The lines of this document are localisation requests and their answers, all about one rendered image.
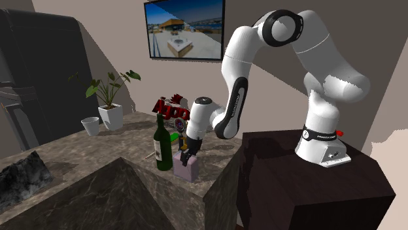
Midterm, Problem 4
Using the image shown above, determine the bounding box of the pale pink box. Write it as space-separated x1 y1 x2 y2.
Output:
173 150 199 184

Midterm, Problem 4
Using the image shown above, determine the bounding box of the white cup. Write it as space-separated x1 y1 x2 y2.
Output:
80 116 101 137

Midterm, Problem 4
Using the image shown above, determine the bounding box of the dark grey rock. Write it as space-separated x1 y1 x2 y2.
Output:
0 150 54 212

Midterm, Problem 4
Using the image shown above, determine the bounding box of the dark tall cabinet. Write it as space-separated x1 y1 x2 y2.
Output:
0 7 100 152

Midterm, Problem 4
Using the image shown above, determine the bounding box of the green plant in white pot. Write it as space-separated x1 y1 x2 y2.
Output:
68 69 142 132

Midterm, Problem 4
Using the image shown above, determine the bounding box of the framed wall picture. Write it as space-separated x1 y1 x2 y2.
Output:
143 0 226 62

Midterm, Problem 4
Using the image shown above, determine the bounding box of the dark green wine bottle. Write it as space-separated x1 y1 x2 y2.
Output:
153 113 173 172

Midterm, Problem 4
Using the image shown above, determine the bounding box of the dark robot stand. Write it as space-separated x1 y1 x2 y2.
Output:
235 129 397 230

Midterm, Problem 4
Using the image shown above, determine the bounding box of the round badge on yellow stand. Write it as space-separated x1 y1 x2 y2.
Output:
173 117 190 151

